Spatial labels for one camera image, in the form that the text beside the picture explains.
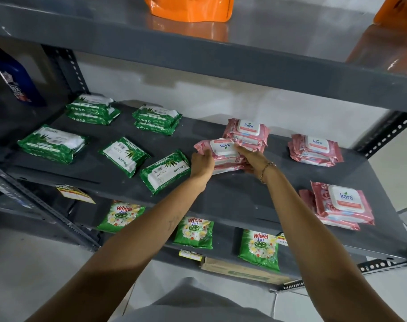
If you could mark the person's right hand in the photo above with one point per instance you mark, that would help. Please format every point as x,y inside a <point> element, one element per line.
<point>257,162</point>

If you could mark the person's left hand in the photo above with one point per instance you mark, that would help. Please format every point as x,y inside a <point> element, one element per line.
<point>202,165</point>

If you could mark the person's right fingers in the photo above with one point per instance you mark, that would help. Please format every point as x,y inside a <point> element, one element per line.
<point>245,150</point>

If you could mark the person's left fingers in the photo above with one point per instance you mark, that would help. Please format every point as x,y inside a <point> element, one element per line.
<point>207,154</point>

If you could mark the pink wipes pack white lid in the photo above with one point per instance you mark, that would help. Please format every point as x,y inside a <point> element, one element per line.
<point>228,165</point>
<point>223,149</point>

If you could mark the person's right forearm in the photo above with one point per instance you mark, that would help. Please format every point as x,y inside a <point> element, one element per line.
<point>310,244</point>

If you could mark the person's left forearm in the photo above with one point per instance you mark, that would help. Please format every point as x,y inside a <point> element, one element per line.
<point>139,244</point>

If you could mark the grey metal shelf rack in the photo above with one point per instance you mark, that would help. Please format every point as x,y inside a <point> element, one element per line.
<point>230,197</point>
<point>39,211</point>

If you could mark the green detergent packet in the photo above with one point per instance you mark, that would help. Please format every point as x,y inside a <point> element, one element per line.
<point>258,251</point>
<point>121,216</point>
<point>194,233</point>

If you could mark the yellow shelf price label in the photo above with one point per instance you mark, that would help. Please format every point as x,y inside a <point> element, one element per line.
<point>74,193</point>
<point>190,254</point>
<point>282,239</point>

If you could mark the group of pink wipes packets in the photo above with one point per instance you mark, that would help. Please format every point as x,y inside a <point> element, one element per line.
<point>344,201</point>

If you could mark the brown cardboard box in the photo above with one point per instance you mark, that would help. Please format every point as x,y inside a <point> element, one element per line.
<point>237,269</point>

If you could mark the orange plastic packet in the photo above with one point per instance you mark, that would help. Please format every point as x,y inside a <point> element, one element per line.
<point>190,8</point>
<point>396,9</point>

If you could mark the person's grey shirt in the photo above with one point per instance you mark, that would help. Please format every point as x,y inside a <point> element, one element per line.
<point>190,305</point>

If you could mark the group of green wipes packets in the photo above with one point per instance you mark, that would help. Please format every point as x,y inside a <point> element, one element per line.
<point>52,142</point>

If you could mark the dark blue bottle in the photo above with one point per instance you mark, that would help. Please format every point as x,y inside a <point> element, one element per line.
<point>16,80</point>

